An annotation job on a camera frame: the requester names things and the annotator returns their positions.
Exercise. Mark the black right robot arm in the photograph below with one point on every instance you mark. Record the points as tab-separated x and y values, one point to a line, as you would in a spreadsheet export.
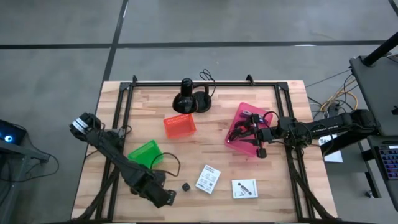
329	127

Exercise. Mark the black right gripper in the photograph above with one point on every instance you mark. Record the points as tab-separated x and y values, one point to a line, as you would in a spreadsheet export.
269	135

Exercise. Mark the black power brick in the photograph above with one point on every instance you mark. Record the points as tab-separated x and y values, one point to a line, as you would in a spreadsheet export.
334	109

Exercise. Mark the black pole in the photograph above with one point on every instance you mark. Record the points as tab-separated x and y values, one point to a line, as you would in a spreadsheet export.
381	49

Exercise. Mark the dark grey side desk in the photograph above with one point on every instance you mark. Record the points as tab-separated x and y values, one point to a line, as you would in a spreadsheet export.
376	93

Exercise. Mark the black backlit keyboard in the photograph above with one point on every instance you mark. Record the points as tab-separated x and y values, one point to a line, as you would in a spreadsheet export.
390	161

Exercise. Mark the small black cube adapter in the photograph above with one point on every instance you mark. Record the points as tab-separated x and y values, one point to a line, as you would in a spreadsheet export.
186	187

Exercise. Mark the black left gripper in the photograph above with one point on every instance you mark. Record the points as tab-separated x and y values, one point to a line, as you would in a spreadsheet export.
158	194

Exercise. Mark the black gooseneck desk lamp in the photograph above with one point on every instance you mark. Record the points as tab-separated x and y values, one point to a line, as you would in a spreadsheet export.
186	99

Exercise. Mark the green plastic basket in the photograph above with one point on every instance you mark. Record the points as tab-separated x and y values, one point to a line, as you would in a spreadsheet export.
144	154

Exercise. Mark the black device with blue light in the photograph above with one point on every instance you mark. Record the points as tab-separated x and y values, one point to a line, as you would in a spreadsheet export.
11	132

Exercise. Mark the grey metal stand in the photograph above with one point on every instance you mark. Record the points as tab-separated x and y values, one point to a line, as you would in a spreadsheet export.
18	154

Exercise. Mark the white printed paper sheet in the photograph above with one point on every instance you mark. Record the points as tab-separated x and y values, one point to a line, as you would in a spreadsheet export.
334	157

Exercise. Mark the pink plastic bin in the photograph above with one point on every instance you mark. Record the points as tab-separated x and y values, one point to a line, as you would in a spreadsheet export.
239	149

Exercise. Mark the white card reader box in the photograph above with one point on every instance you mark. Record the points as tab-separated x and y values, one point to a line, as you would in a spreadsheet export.
208	179
245	188

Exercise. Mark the orange plastic basket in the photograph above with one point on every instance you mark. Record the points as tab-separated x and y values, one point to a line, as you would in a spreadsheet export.
179	126

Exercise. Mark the black aluminium table frame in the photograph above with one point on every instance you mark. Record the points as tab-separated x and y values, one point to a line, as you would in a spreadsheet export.
202	84

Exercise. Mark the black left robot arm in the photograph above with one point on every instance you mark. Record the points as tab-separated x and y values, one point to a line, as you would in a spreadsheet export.
109	146

